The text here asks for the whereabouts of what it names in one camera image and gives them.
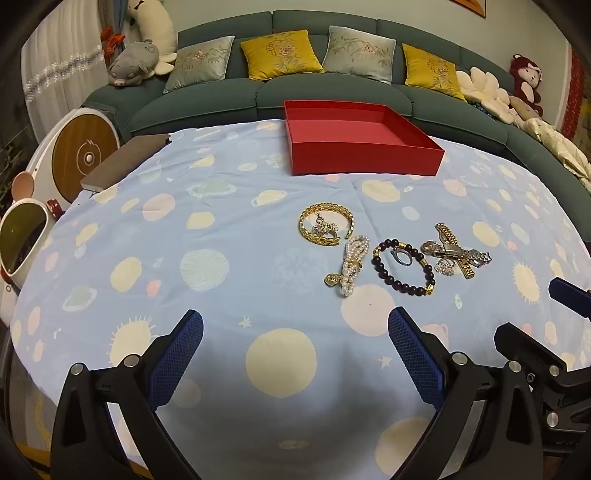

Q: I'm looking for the cream quilted blanket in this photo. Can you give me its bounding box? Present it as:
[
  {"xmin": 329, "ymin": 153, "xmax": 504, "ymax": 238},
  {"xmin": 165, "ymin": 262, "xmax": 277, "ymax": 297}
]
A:
[{"xmin": 522, "ymin": 117, "xmax": 591, "ymax": 190}]

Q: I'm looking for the cream flower cushion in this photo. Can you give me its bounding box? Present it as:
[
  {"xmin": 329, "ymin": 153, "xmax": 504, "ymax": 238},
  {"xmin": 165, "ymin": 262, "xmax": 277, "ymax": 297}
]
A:
[{"xmin": 456, "ymin": 67, "xmax": 520, "ymax": 125}]

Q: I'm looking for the pearl bracelet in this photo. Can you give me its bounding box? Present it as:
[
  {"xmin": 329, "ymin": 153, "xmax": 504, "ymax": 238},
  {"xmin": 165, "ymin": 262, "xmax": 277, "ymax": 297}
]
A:
[{"xmin": 324, "ymin": 235, "xmax": 370, "ymax": 298}]

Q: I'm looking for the red monkey plush toy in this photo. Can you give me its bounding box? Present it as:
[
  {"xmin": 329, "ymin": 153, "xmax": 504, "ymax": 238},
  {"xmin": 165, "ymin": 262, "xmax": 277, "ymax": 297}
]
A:
[{"xmin": 509, "ymin": 54, "xmax": 544, "ymax": 116}]

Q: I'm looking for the yellow embroidered cushion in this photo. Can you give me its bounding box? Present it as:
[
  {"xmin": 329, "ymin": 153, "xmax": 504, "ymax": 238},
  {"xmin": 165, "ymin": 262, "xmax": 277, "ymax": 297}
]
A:
[
  {"xmin": 240, "ymin": 30, "xmax": 325, "ymax": 82},
  {"xmin": 403, "ymin": 43, "xmax": 467, "ymax": 101}
]

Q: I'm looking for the white machine with wooden disc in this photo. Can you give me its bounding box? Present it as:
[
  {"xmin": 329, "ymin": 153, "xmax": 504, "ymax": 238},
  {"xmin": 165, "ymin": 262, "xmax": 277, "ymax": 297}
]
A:
[{"xmin": 25, "ymin": 107, "xmax": 122, "ymax": 208}]

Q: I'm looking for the white sheer curtain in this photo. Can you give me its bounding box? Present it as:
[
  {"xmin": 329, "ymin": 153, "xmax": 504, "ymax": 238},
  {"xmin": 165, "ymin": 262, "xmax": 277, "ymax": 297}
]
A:
[{"xmin": 21, "ymin": 0, "xmax": 116, "ymax": 148}]

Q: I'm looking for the silver rhinestone brooch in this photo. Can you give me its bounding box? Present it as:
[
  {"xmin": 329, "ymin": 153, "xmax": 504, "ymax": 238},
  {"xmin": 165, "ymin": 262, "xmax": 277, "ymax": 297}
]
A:
[{"xmin": 311, "ymin": 217, "xmax": 340, "ymax": 241}]

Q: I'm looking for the teal sofa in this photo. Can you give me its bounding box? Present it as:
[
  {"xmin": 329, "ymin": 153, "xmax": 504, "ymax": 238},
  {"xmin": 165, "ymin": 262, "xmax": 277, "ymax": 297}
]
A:
[{"xmin": 84, "ymin": 10, "xmax": 591, "ymax": 195}]

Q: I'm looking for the gold watch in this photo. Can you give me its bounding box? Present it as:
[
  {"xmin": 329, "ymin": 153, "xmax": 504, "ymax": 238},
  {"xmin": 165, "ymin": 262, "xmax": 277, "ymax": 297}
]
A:
[{"xmin": 434, "ymin": 223, "xmax": 476, "ymax": 280}]

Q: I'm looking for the red curtain tie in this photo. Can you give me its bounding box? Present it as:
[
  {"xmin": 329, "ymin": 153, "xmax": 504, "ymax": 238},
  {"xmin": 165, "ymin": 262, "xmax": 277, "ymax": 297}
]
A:
[{"xmin": 100, "ymin": 28, "xmax": 122, "ymax": 59}]

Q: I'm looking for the blue planet print tablecloth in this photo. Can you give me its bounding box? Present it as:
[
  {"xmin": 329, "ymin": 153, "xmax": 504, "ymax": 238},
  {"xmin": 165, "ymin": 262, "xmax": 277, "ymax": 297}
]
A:
[{"xmin": 9, "ymin": 117, "xmax": 591, "ymax": 480}]

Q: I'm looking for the red wall hanging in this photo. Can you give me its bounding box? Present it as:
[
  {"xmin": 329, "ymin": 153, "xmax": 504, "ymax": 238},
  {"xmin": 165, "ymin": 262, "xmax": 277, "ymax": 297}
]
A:
[{"xmin": 561, "ymin": 46, "xmax": 588, "ymax": 139}]

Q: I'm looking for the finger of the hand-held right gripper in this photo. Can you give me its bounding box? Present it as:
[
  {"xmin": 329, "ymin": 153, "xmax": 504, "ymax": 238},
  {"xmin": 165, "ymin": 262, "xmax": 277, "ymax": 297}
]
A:
[
  {"xmin": 549, "ymin": 277, "xmax": 591, "ymax": 320},
  {"xmin": 493, "ymin": 323, "xmax": 591, "ymax": 402}
]

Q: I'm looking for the grey embroidered cushion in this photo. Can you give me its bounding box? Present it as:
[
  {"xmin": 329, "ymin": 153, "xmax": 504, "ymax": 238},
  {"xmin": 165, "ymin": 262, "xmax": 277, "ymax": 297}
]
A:
[
  {"xmin": 164, "ymin": 35, "xmax": 236, "ymax": 94},
  {"xmin": 322, "ymin": 25, "xmax": 397, "ymax": 85}
]

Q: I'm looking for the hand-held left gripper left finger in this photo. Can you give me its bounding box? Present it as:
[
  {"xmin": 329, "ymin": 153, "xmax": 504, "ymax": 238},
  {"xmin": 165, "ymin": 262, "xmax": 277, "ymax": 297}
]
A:
[{"xmin": 50, "ymin": 309, "xmax": 205, "ymax": 480}]

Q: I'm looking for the silver watch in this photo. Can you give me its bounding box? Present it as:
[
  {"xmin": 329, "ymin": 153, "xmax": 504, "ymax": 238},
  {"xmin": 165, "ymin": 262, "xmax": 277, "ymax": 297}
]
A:
[{"xmin": 422, "ymin": 240, "xmax": 492, "ymax": 269}]

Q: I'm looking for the brown book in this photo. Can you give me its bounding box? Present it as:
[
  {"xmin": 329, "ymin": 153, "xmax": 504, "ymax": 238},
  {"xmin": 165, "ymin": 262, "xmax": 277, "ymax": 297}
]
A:
[{"xmin": 80, "ymin": 134, "xmax": 172, "ymax": 192}]

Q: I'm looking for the orange wall picture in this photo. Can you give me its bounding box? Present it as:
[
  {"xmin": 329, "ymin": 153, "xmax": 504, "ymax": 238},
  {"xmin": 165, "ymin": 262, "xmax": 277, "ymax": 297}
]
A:
[{"xmin": 450, "ymin": 0, "xmax": 488, "ymax": 19}]

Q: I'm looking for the red box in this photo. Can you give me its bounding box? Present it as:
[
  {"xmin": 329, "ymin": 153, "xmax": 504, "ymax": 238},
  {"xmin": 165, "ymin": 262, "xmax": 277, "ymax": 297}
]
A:
[{"xmin": 283, "ymin": 100, "xmax": 445, "ymax": 177}]

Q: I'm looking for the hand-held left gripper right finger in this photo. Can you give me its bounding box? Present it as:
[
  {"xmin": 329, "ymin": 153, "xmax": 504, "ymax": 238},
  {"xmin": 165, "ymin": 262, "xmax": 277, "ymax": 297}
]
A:
[{"xmin": 388, "ymin": 307, "xmax": 548, "ymax": 480}]

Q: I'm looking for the gold bracelet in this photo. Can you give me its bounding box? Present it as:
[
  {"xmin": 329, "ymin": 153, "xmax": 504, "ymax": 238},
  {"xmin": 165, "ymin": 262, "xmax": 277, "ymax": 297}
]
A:
[{"xmin": 298, "ymin": 202, "xmax": 357, "ymax": 249}]

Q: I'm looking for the dark bead bracelet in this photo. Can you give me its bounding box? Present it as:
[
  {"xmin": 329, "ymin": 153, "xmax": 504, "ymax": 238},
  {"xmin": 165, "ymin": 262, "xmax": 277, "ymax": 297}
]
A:
[{"xmin": 372, "ymin": 237, "xmax": 437, "ymax": 297}]

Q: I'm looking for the blue curtain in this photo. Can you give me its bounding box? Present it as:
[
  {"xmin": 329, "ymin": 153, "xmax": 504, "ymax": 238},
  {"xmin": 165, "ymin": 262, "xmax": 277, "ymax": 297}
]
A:
[{"xmin": 113, "ymin": 0, "xmax": 139, "ymax": 51}]

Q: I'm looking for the white plush toy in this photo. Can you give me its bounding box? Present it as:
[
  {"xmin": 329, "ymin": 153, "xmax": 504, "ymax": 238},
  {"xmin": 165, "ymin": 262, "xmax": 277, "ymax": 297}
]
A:
[{"xmin": 127, "ymin": 0, "xmax": 179, "ymax": 77}]

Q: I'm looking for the small brown cushion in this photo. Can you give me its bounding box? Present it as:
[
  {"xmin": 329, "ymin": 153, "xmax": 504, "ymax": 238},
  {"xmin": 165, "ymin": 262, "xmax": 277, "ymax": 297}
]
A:
[{"xmin": 510, "ymin": 97, "xmax": 536, "ymax": 121}]

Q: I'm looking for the grey pig plush toy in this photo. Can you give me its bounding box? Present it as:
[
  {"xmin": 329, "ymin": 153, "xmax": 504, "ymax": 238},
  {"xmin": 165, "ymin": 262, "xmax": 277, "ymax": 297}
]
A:
[{"xmin": 107, "ymin": 41, "xmax": 160, "ymax": 87}]

